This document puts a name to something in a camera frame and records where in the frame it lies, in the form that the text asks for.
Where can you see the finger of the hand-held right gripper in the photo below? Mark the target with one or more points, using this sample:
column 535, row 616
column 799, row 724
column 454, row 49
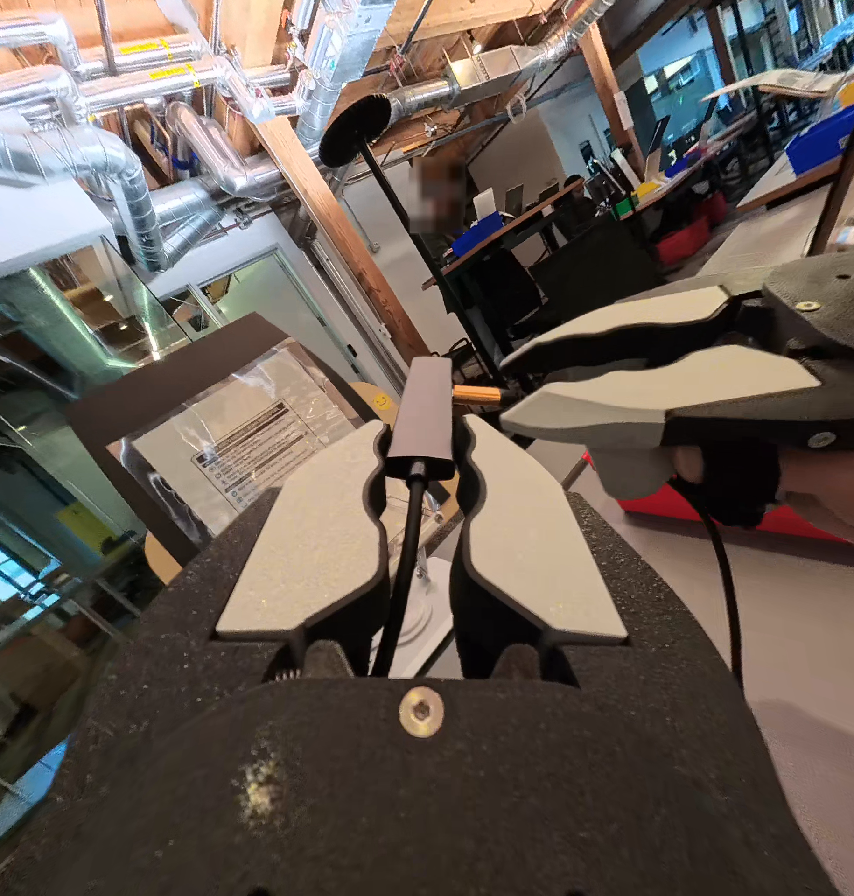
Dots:
column 644, row 395
column 644, row 315

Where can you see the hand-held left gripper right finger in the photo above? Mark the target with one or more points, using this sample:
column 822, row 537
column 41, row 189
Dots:
column 532, row 553

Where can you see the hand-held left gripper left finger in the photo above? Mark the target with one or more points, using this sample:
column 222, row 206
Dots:
column 308, row 546

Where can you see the red plastic bin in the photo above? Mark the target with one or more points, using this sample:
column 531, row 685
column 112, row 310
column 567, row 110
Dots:
column 658, row 511

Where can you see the person's right hand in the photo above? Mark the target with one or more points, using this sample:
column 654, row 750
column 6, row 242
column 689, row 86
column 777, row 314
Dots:
column 826, row 490

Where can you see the black office chair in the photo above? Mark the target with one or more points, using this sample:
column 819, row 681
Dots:
column 595, row 273
column 504, row 287

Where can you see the small red crate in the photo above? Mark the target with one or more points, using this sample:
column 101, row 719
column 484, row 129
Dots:
column 682, row 241

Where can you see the wooden top desk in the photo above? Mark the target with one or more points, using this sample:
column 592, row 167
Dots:
column 532, row 212

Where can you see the yellow smiley sticker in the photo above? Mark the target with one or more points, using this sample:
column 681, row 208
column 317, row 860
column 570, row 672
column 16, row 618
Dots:
column 381, row 402

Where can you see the instruction sheet in plastic sleeve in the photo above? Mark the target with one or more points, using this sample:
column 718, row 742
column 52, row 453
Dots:
column 189, row 434

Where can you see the blue plastic bin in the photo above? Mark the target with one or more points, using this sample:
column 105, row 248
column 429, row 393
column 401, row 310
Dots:
column 477, row 234
column 819, row 143

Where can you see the flat printed sheet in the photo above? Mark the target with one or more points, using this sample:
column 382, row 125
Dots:
column 777, row 80

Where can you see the black floor lamp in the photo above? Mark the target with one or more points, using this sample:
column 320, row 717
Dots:
column 353, row 129

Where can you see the silver insulated pipe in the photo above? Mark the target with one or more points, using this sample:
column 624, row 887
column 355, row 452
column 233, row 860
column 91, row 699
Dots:
column 154, row 87

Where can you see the wooden support post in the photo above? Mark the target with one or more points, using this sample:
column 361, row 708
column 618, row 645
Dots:
column 329, row 224
column 602, row 77

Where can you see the rectangular silver duct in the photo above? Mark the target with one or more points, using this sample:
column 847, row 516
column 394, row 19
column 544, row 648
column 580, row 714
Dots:
column 497, row 70

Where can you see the silver ventilation duct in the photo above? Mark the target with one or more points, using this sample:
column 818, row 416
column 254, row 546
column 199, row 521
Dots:
column 133, row 203
column 217, row 154

